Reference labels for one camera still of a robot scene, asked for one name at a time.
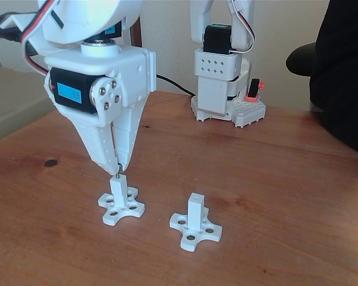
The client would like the beige plastic bin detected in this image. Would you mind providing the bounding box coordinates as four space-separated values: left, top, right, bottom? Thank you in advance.
0 58 59 145

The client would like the white shoulder servo wire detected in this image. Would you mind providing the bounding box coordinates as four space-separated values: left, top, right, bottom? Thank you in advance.
226 0 255 54

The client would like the orange and black clamp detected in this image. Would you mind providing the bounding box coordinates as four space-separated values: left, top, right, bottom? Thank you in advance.
244 77 266 102

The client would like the red white gripper servo wire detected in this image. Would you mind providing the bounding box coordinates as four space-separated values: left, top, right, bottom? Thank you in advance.
20 0 58 76

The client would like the person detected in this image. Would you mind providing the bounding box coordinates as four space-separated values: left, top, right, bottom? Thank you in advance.
308 0 358 157

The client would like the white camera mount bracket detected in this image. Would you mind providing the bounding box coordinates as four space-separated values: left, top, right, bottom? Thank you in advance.
0 12 24 41

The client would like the black camera cable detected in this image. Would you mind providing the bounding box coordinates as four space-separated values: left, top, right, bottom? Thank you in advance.
155 74 197 97

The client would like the small black camera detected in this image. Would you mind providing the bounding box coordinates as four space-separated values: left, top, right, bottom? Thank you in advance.
0 16 30 42

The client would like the white post stand with holes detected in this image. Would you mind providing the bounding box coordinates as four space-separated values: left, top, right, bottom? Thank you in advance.
97 175 146 226
169 192 223 251

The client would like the black chair armrest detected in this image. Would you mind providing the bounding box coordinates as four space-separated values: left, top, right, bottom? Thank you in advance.
285 41 317 77

